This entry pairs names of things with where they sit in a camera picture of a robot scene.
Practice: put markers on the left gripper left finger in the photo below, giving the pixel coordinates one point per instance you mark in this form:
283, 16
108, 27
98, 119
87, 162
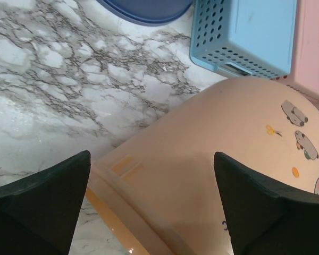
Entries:
39, 213

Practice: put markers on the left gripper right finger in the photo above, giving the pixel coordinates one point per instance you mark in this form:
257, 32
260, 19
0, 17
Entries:
264, 215

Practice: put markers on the orange plastic bucket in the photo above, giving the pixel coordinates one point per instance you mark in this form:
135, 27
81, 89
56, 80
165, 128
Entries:
158, 192

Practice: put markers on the pink perforated plastic basket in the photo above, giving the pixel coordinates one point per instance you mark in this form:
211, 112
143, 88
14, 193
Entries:
304, 75

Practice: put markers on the light blue perforated basket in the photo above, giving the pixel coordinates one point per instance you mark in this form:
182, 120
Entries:
238, 38

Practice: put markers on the blue plastic bucket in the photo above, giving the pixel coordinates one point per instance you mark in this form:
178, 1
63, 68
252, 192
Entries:
150, 13

